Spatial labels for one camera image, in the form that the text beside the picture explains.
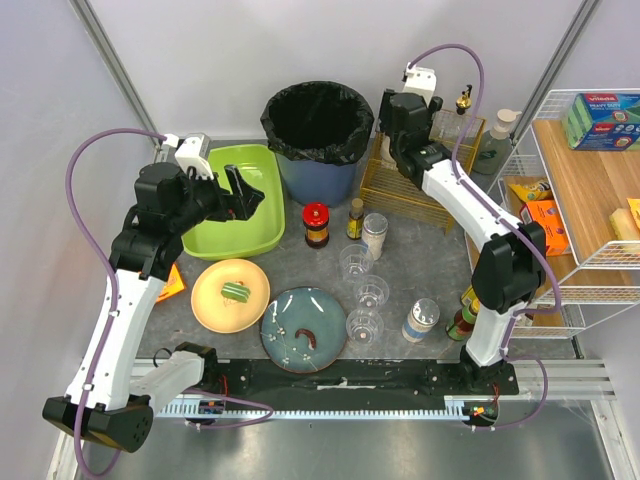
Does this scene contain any glass oil bottle gold spout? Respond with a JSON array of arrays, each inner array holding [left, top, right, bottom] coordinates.
[[439, 84, 473, 143]]

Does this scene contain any silver lid spice jar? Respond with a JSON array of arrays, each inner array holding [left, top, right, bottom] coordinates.
[[362, 213, 389, 261]]

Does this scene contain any blue label silver lid jar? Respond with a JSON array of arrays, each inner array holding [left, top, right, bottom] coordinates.
[[402, 298, 440, 343]]

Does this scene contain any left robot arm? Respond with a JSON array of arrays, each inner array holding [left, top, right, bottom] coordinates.
[[42, 163, 265, 453]]

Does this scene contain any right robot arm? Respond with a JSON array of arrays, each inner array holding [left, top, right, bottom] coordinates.
[[379, 90, 546, 390]]

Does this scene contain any green plastic basin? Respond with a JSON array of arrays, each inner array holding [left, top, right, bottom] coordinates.
[[182, 144, 286, 261]]

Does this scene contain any blue trash bin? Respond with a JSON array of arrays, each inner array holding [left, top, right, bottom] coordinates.
[[275, 153, 357, 207]]

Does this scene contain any red lid sauce jar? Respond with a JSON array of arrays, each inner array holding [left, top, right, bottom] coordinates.
[[302, 202, 330, 248]]

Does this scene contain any green layered cake slice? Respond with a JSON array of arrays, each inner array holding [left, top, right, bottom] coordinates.
[[220, 282, 251, 303]]

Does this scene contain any cream pump soap bottle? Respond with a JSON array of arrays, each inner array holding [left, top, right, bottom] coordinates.
[[472, 109, 522, 175]]

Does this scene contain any black trash bag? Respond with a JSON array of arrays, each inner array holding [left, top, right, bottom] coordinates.
[[260, 81, 375, 166]]

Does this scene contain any beige plate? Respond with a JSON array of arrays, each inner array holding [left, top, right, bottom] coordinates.
[[191, 259, 270, 334]]

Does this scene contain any small brown bottle tan cap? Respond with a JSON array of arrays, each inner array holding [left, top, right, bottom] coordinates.
[[346, 198, 364, 240]]

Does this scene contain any blue ceramic plate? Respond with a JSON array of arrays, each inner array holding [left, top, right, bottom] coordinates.
[[260, 287, 347, 374]]

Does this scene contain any clear glass cup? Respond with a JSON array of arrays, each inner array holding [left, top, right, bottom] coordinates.
[[339, 244, 374, 282], [354, 275, 390, 310], [346, 308, 384, 346]]

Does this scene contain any red sausage piece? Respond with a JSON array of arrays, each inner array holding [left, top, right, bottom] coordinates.
[[295, 328, 317, 350]]

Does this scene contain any yellow snack bag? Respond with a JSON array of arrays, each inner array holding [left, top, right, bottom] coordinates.
[[509, 180, 553, 202]]

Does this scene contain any orange purple box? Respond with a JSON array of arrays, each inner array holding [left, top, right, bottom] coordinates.
[[520, 199, 571, 257]]

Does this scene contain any blue sponge package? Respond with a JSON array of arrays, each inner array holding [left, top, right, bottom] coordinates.
[[562, 92, 639, 152]]

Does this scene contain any green red sauce bottle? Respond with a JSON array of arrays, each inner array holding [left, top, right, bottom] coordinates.
[[446, 299, 480, 341]]

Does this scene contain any yellow sponge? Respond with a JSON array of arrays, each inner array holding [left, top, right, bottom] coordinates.
[[609, 198, 639, 241]]

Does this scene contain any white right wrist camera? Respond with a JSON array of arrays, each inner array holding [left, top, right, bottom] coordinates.
[[401, 65, 437, 104]]

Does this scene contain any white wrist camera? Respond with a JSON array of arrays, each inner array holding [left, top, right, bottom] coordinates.
[[401, 65, 437, 104], [162, 133, 213, 179]]

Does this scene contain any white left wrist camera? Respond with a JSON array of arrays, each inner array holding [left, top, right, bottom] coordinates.
[[162, 133, 213, 179]]

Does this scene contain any yellow wire basket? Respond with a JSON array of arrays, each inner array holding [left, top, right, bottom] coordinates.
[[359, 110, 470, 233]]

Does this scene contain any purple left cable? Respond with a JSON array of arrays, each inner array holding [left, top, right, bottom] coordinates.
[[66, 127, 275, 478]]

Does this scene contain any white wire shelf rack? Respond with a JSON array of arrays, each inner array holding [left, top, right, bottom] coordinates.
[[484, 89, 639, 339]]

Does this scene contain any black mounting base plate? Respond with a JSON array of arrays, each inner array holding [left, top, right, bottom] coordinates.
[[201, 359, 519, 397]]

